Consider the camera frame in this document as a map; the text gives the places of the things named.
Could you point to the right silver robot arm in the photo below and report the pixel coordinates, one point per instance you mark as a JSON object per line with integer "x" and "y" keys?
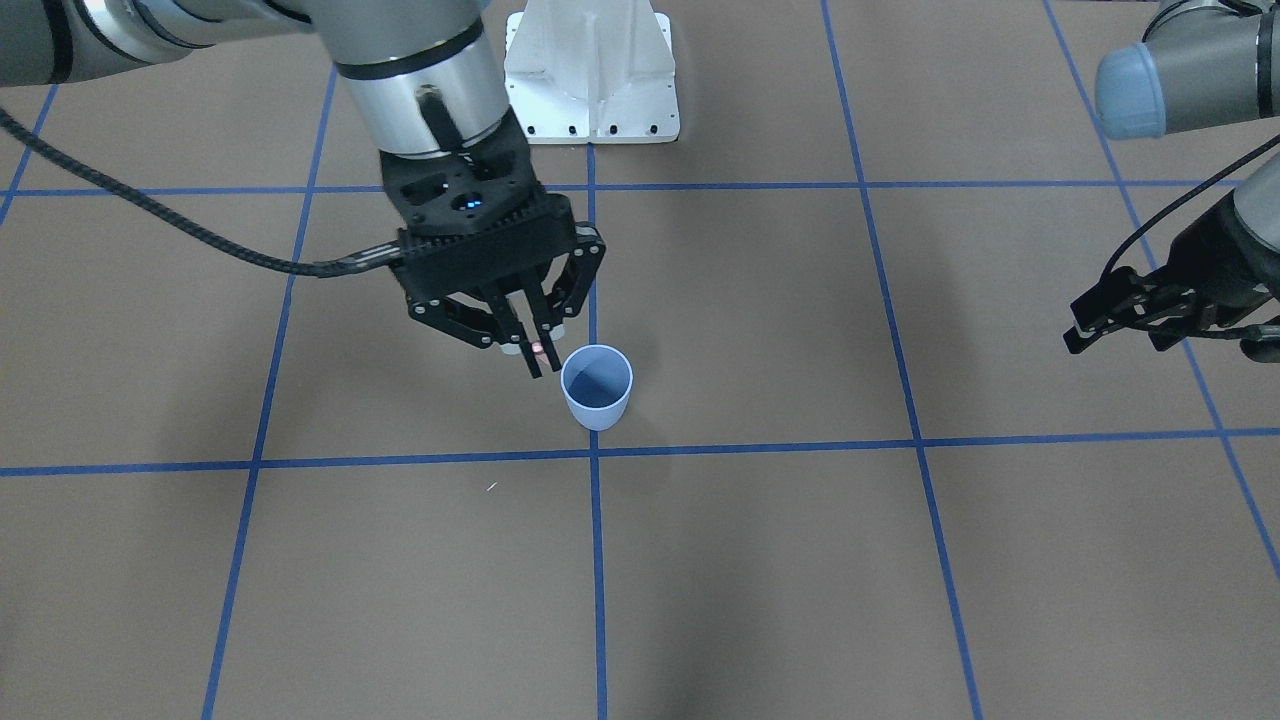
{"x": 422, "y": 75}

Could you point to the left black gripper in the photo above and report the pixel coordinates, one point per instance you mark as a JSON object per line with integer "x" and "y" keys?
{"x": 1211, "y": 243}

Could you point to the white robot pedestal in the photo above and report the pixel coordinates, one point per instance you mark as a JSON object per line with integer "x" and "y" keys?
{"x": 592, "y": 72}

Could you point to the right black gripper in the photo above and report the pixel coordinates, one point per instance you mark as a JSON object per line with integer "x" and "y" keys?
{"x": 584, "y": 262}

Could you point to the blue cup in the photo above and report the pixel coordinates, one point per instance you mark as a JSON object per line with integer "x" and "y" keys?
{"x": 597, "y": 382}

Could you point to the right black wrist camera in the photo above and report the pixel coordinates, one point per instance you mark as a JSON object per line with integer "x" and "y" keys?
{"x": 474, "y": 217}

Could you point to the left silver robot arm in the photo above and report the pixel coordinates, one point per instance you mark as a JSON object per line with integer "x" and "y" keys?
{"x": 1198, "y": 65}

